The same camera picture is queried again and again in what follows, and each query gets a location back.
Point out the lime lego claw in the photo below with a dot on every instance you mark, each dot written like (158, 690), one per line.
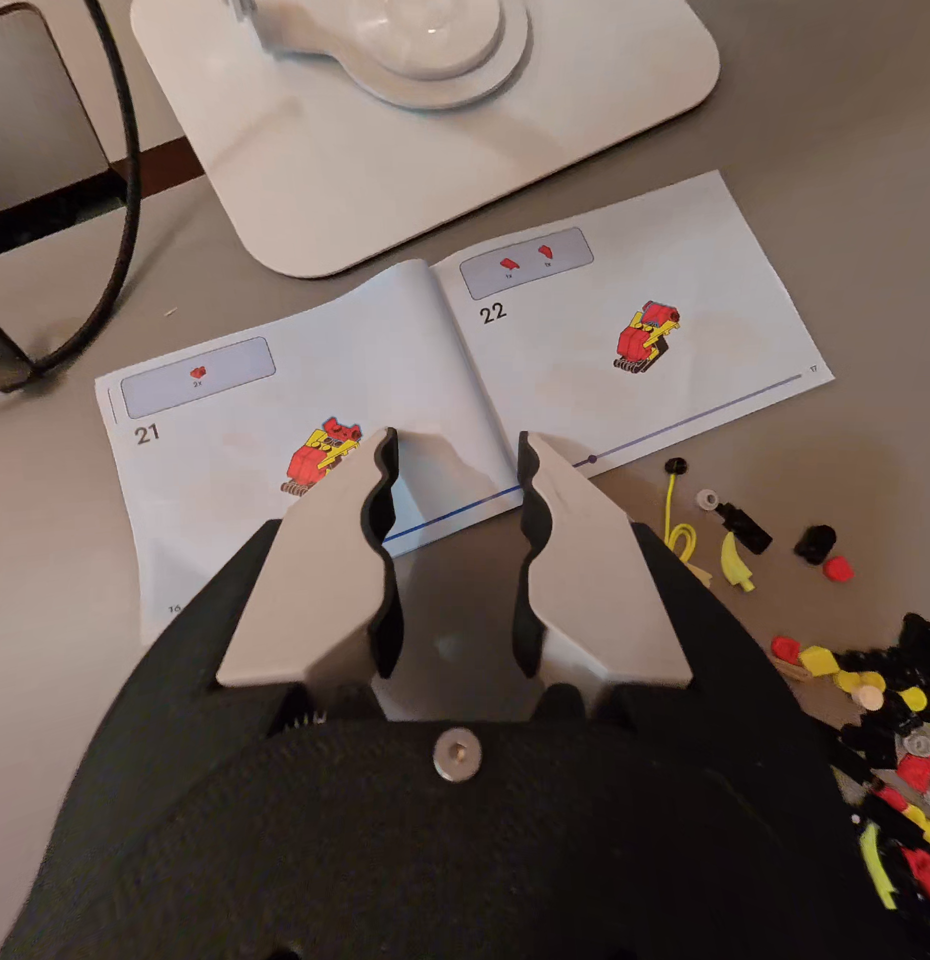
(735, 562)

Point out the white round lego stud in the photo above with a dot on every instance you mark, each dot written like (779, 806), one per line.
(708, 500)

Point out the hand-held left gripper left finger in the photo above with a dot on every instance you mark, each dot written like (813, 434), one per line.
(315, 585)

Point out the dark grey box device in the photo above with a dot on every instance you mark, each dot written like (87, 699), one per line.
(37, 112)

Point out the lego instruction booklet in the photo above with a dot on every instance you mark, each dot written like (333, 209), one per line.
(697, 247)

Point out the black lego bar piece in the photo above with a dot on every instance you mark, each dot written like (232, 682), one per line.
(746, 529)

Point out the black rounded lego piece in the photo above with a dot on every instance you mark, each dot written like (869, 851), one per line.
(814, 544)

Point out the white monitor stand base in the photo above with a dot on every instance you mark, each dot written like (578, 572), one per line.
(322, 172)

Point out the pile of loose lego pieces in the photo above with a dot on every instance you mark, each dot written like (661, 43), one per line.
(900, 750)

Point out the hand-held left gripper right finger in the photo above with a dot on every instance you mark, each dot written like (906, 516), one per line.
(592, 592)

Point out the red lego slope piece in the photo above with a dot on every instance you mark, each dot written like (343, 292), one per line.
(838, 570)

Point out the black plug adapter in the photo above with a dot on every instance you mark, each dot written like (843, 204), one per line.
(4, 356)

